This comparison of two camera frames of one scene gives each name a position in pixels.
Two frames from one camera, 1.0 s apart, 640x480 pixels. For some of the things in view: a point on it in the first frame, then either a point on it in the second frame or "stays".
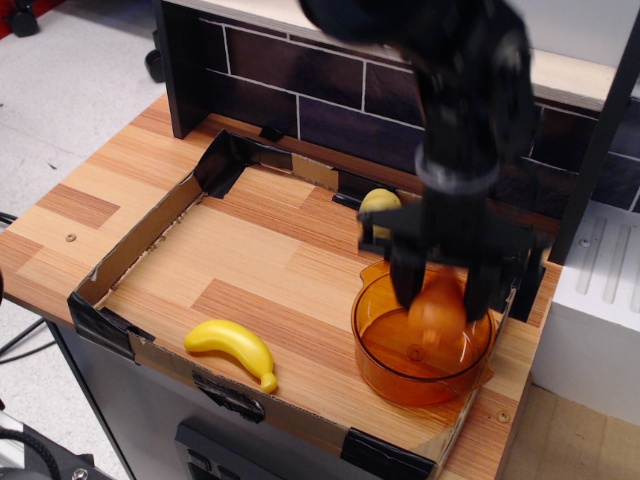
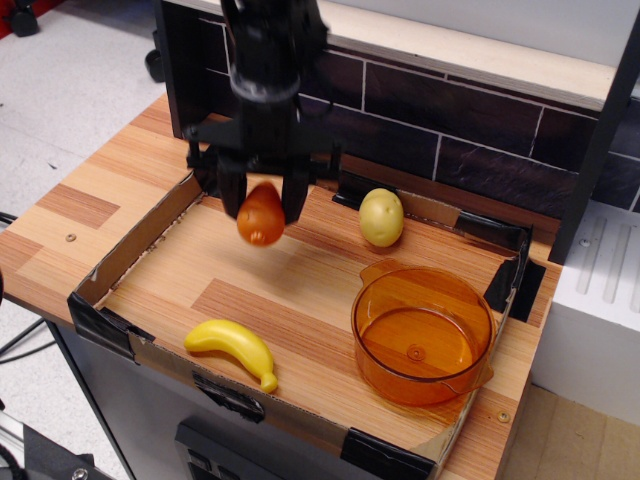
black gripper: [456, 224] to [266, 138]
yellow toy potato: [379, 199] stays
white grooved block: [588, 344] stays
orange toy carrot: [438, 310] to [261, 215]
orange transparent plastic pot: [396, 364] stays
